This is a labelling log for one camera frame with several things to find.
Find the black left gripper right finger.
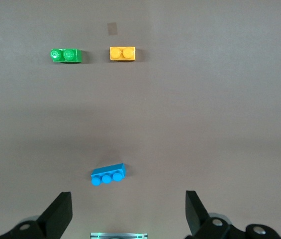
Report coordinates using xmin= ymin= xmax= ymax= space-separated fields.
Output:
xmin=184 ymin=190 xmax=281 ymax=239

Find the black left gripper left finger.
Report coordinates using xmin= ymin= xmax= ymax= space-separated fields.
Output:
xmin=0 ymin=191 xmax=73 ymax=239

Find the yellow two-stud block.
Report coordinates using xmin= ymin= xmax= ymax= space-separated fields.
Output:
xmin=109 ymin=46 xmax=136 ymax=61

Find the blue three-stud block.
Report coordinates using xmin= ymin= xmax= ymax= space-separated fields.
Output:
xmin=90 ymin=163 xmax=127 ymax=187

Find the green two-stud block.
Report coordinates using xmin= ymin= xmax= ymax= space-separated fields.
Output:
xmin=49 ymin=47 xmax=83 ymax=64

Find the brown tape patch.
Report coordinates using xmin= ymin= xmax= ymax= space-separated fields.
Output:
xmin=106 ymin=22 xmax=119 ymax=36

